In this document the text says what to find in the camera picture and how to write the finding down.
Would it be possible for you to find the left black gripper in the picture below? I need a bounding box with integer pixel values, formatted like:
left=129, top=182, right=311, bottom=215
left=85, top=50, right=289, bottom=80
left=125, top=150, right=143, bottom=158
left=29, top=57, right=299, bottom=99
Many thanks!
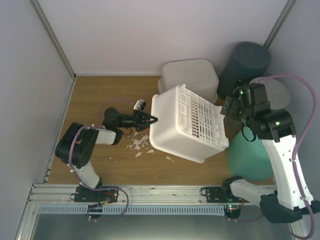
left=116, top=110, right=159, bottom=133

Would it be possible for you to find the white rectangular tub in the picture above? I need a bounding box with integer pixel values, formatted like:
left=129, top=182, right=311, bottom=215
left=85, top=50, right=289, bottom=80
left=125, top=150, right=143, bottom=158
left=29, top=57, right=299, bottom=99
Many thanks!
left=149, top=84, right=229, bottom=164

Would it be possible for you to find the translucent white wash basin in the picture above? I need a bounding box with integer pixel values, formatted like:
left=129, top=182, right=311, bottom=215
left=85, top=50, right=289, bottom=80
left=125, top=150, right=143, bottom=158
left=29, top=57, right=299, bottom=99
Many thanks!
left=157, top=58, right=219, bottom=104

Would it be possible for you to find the dark grey round bin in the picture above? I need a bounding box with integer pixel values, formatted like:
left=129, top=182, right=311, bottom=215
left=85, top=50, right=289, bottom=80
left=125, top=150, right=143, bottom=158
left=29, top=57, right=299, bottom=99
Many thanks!
left=217, top=41, right=272, bottom=100

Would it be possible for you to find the silver wire mesh bin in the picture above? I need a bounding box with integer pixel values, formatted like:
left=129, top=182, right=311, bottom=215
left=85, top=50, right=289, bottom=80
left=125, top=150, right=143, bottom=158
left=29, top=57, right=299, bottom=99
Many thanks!
left=223, top=76, right=292, bottom=137

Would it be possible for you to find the green plastic bin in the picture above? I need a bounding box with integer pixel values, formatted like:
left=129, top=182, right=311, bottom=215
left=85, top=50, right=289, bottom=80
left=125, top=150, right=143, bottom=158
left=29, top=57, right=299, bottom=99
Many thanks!
left=227, top=127, right=273, bottom=181

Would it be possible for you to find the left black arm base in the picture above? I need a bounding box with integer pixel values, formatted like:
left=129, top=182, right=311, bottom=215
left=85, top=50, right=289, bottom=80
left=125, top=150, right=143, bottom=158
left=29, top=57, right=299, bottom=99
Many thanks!
left=69, top=185, right=119, bottom=204

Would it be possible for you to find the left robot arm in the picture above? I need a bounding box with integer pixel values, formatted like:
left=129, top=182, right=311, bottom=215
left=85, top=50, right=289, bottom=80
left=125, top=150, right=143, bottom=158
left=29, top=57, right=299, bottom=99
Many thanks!
left=55, top=107, right=158, bottom=202

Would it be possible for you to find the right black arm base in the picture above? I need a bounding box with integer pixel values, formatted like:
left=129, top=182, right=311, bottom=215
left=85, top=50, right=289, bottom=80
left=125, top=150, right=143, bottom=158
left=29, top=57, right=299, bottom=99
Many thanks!
left=199, top=186, right=248, bottom=204

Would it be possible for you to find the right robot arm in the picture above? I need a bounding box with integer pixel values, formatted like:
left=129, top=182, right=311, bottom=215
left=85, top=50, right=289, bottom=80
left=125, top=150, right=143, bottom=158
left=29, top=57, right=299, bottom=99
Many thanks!
left=220, top=83, right=320, bottom=224

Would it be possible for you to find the white debris pile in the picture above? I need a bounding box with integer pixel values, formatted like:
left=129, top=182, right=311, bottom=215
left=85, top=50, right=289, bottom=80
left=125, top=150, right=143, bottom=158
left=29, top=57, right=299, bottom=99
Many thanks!
left=126, top=132, right=155, bottom=158

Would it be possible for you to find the left aluminium frame post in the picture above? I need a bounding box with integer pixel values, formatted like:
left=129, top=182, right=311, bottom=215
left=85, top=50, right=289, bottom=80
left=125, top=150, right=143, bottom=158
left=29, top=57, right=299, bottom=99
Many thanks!
left=28, top=0, right=77, bottom=80

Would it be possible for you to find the aluminium frame post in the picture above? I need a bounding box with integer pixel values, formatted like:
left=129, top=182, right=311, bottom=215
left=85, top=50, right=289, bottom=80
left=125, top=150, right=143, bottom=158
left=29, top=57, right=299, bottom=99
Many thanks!
left=263, top=0, right=298, bottom=49
left=28, top=0, right=77, bottom=80

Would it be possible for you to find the right aluminium frame post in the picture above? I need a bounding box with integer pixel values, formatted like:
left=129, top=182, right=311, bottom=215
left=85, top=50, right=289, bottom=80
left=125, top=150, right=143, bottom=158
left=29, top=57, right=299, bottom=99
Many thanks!
left=263, top=0, right=298, bottom=49

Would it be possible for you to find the aluminium front rail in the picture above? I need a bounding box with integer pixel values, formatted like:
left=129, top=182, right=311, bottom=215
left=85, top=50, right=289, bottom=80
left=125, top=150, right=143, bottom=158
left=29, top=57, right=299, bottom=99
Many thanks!
left=27, top=183, right=298, bottom=205

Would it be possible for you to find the grey slotted cable duct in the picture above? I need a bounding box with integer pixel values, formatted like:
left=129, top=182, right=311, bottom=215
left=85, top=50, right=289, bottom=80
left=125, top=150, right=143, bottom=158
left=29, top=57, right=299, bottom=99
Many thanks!
left=38, top=204, right=225, bottom=216

